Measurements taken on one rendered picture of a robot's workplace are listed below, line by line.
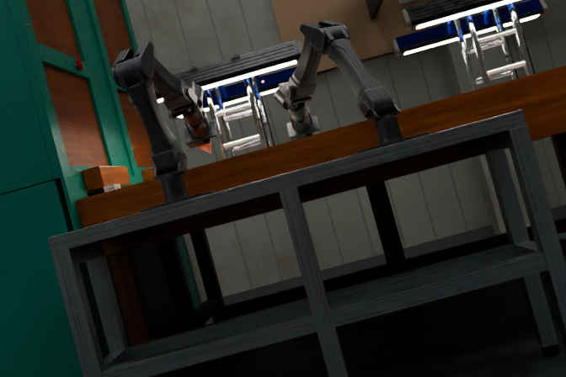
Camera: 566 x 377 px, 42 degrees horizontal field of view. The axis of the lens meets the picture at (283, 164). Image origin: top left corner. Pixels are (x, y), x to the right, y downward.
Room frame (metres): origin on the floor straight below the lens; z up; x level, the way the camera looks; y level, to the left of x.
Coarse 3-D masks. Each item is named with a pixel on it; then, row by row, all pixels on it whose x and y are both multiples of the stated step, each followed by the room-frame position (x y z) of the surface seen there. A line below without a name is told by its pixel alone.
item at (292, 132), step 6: (306, 120) 2.40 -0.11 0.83; (312, 120) 2.46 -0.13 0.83; (288, 126) 2.47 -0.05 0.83; (294, 126) 2.44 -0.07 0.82; (300, 126) 2.41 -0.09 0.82; (306, 126) 2.42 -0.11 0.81; (312, 126) 2.44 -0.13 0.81; (318, 126) 2.43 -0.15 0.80; (294, 132) 2.44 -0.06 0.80; (300, 132) 2.44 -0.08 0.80; (306, 132) 2.43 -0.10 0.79
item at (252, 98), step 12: (252, 84) 2.69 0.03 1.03; (252, 96) 2.68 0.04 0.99; (228, 108) 2.70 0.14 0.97; (240, 108) 2.69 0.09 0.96; (252, 108) 2.68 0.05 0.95; (216, 120) 2.70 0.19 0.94; (264, 132) 2.69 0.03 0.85; (228, 144) 2.69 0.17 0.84; (240, 144) 2.69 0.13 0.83; (264, 144) 2.68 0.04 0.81
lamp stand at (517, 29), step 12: (516, 12) 2.61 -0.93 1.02; (468, 24) 2.62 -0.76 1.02; (516, 24) 2.60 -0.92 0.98; (492, 36) 2.61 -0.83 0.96; (516, 36) 2.61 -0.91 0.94; (480, 48) 2.62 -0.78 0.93; (480, 60) 2.62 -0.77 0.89; (528, 60) 2.60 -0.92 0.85; (492, 72) 2.61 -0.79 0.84; (528, 72) 2.60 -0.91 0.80
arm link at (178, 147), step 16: (128, 64) 1.94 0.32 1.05; (128, 80) 1.95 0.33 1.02; (144, 80) 1.94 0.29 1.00; (144, 96) 1.96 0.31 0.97; (144, 112) 1.97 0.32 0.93; (160, 112) 2.00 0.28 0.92; (160, 128) 1.98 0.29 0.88; (160, 144) 2.00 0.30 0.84; (176, 144) 2.02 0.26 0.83; (160, 160) 2.01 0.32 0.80; (176, 160) 2.00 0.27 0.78
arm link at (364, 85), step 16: (336, 32) 2.11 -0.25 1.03; (336, 48) 2.08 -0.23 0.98; (352, 48) 2.10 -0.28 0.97; (336, 64) 2.11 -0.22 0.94; (352, 64) 2.06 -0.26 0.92; (352, 80) 2.06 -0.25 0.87; (368, 80) 2.04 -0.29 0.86; (368, 96) 2.00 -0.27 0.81; (384, 96) 2.01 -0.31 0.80; (384, 112) 2.02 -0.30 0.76
